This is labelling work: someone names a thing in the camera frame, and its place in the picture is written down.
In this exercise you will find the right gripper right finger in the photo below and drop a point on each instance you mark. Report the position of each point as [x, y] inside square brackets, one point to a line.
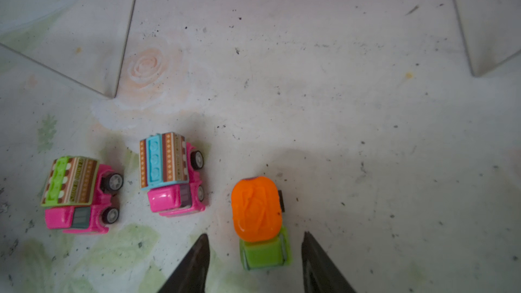
[320, 274]

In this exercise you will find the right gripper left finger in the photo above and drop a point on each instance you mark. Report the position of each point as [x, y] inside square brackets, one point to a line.
[191, 273]

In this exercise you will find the orange car green base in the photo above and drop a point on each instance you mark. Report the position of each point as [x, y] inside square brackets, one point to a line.
[257, 208]

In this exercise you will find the pink car blue roof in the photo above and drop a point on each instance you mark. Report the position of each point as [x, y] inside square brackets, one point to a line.
[169, 173]

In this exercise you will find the pink car green roof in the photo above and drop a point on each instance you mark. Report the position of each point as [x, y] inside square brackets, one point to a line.
[78, 196]

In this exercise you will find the two-tier bamboo shelf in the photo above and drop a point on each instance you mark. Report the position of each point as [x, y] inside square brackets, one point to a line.
[146, 52]

